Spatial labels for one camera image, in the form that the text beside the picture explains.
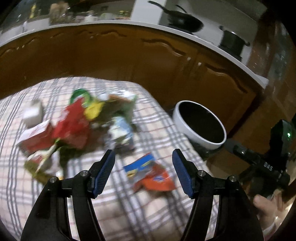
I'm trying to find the orange blue snack wrapper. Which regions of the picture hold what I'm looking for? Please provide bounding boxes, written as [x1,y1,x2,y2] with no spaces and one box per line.
[123,153,176,192]

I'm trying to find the blue white wrapper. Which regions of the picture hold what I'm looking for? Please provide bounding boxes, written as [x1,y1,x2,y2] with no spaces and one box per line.
[105,116,134,152]

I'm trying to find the red snack bag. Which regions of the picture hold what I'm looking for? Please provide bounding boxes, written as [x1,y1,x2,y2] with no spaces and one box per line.
[52,97,90,149]

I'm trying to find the green carton box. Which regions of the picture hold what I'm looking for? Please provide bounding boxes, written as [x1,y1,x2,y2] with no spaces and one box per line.
[97,90,137,123]

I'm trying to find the green shiny wrapper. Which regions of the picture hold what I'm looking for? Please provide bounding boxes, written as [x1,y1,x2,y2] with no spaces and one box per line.
[69,88,93,108]

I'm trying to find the white round trash bin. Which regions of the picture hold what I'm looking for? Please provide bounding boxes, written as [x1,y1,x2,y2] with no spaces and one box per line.
[173,100,227,150]

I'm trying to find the brown wooden kitchen cabinets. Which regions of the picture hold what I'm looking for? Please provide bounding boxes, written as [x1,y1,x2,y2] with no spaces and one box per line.
[1,24,264,132]

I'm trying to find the white kitchen countertop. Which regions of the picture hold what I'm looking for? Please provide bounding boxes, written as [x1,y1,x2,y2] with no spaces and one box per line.
[1,20,269,89]

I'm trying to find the person's right hand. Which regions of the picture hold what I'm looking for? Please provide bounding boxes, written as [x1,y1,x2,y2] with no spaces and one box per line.
[253,190,285,240]

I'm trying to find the plaid tablecloth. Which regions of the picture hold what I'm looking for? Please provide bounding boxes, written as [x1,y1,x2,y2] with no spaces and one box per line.
[1,77,207,240]

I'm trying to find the yellow foam net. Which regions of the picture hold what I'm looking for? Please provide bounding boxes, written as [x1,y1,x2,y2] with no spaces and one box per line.
[84,101,105,121]

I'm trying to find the red white package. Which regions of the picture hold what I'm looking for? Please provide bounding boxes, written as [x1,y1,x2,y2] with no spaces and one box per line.
[17,120,55,157]

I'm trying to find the white foam block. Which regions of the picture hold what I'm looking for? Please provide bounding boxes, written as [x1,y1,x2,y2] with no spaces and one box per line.
[23,99,44,128]

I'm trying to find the black cooking pot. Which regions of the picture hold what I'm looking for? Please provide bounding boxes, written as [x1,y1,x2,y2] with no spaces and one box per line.
[219,26,250,61]

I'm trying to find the black frying pan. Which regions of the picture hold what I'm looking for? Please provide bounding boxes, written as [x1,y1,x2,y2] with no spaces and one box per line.
[147,1,204,33]

